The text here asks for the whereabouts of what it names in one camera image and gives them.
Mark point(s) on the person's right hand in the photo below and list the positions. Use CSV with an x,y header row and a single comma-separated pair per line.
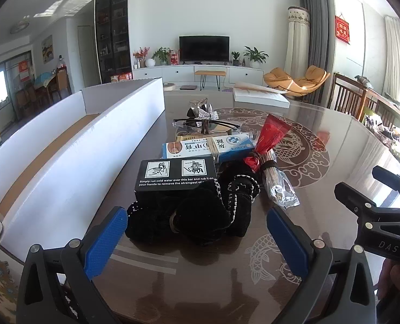
x,y
399,280

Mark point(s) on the blue white medicine box bundle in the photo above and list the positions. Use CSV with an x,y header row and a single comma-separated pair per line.
x,y
233,148

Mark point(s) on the dark glass display cabinet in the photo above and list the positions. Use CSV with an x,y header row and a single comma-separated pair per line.
x,y
114,33

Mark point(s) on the black printed box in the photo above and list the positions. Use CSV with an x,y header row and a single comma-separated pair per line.
x,y
159,190

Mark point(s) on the red gift box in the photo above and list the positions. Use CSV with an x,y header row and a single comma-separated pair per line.
x,y
174,59

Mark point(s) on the wooden stool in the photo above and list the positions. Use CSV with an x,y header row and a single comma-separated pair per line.
x,y
210,73

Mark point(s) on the black television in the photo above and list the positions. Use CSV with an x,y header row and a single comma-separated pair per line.
x,y
203,49

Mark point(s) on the black velvet pouch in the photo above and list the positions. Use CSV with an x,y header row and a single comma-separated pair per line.
x,y
200,222

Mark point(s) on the long white cardboard box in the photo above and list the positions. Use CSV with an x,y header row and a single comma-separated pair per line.
x,y
68,182

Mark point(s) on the orange lounge chair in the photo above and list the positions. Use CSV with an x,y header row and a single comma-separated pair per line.
x,y
281,77

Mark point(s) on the clear glass ornament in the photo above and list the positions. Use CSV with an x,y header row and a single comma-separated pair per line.
x,y
200,103

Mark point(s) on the red snack packet bundle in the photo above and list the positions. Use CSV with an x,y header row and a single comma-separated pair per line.
x,y
271,135

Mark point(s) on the plastic drink bottle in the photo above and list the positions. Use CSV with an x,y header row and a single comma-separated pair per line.
x,y
61,62

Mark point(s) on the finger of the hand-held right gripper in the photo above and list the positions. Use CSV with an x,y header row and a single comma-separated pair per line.
x,y
352,199
392,179

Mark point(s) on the round ceiling lamp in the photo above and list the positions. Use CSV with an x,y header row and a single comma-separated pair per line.
x,y
19,27

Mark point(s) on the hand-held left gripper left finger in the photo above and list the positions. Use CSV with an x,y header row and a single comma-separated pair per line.
x,y
105,239

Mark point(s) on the white television cabinet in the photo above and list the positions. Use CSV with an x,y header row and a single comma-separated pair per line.
x,y
173,72

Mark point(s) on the small potted plant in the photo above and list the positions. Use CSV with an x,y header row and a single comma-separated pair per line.
x,y
235,57

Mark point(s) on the large leafy potted plant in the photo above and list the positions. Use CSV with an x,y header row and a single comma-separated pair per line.
x,y
254,55

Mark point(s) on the red door notice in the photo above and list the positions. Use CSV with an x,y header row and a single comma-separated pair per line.
x,y
24,71

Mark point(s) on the orange snack boxes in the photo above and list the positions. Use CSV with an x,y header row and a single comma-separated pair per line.
x,y
122,77

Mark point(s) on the wooden dining chair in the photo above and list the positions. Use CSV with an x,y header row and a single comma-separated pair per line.
x,y
63,82

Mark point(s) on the covered standing air conditioner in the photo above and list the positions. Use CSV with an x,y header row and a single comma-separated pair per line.
x,y
296,40

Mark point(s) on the clear safety glasses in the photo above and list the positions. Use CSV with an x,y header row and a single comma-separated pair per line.
x,y
183,125

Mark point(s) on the white sheer curtain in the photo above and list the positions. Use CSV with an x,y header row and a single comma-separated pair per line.
x,y
396,57

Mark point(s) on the beige flat packet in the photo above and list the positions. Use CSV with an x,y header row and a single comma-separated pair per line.
x,y
186,137

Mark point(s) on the white flat gift box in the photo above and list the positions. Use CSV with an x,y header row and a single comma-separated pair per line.
x,y
260,98

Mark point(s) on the blue folding fan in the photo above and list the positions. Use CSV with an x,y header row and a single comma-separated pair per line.
x,y
43,79

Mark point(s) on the silver glitter bow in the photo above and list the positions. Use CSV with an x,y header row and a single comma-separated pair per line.
x,y
205,114

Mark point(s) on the cluttered wooden side table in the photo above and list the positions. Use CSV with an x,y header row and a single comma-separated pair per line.
x,y
385,108

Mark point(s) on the small clear glass bottle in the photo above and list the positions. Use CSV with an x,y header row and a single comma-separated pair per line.
x,y
250,136

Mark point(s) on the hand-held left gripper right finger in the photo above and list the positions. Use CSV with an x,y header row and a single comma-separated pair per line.
x,y
287,243

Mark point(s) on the red wall hanging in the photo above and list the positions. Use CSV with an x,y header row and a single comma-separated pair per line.
x,y
342,28

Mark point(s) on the dark flat case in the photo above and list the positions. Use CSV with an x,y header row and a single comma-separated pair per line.
x,y
188,87

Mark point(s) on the white door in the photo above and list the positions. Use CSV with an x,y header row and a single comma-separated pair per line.
x,y
86,57

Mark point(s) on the framed wall painting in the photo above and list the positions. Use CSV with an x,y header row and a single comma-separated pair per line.
x,y
47,49

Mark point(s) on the brown curved clip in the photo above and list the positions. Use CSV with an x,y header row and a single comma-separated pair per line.
x,y
205,126

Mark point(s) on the grey curtain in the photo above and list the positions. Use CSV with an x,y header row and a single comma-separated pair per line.
x,y
316,23

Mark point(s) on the green potted plant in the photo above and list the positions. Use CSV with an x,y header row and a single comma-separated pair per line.
x,y
161,55

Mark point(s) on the red flower vase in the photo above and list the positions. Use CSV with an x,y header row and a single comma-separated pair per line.
x,y
141,54

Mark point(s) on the round white vase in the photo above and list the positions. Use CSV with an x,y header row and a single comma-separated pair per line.
x,y
150,63

